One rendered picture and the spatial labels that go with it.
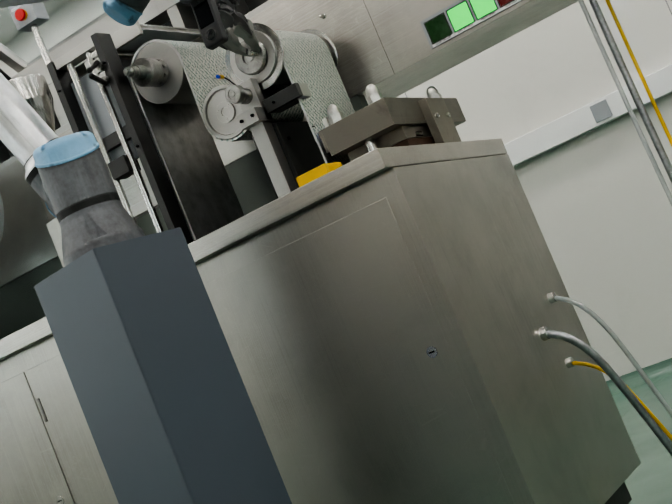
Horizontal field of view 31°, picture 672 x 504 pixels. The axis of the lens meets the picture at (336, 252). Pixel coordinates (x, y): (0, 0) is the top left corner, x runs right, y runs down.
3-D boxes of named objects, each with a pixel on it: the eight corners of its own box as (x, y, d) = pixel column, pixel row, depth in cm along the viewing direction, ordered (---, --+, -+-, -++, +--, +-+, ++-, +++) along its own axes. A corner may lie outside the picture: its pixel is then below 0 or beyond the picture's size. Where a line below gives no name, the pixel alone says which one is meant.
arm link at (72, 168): (54, 210, 207) (26, 138, 209) (56, 225, 220) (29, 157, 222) (119, 186, 210) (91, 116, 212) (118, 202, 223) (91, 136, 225)
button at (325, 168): (299, 189, 229) (294, 177, 229) (317, 187, 235) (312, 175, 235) (329, 174, 225) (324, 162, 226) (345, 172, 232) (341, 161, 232)
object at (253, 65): (229, 48, 261) (256, 33, 258) (234, 48, 263) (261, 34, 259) (241, 80, 261) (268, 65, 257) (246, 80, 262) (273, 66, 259)
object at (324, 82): (315, 141, 257) (283, 63, 258) (364, 139, 277) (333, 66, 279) (317, 141, 257) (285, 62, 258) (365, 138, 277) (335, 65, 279)
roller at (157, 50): (146, 113, 277) (124, 58, 278) (206, 112, 299) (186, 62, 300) (191, 87, 270) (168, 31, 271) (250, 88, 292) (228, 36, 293)
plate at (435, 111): (437, 148, 257) (417, 101, 258) (454, 146, 266) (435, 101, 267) (447, 143, 256) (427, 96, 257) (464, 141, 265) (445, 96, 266)
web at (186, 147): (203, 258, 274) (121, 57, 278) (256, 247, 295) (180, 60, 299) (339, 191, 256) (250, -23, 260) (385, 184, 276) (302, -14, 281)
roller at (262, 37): (242, 92, 262) (221, 45, 264) (300, 93, 285) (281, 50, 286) (282, 68, 257) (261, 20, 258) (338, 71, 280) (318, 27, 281)
